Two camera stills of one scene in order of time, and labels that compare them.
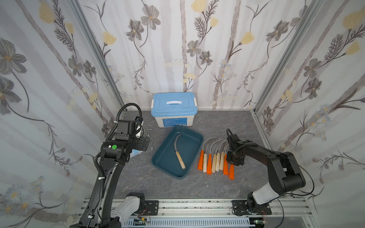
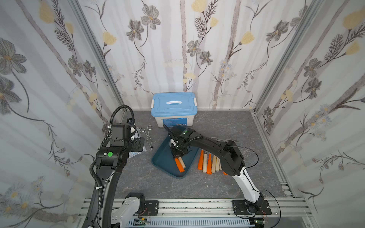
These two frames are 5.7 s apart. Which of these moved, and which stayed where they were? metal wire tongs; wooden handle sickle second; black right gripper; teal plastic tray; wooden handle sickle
Moved: black right gripper
Stayed: wooden handle sickle second; wooden handle sickle; teal plastic tray; metal wire tongs
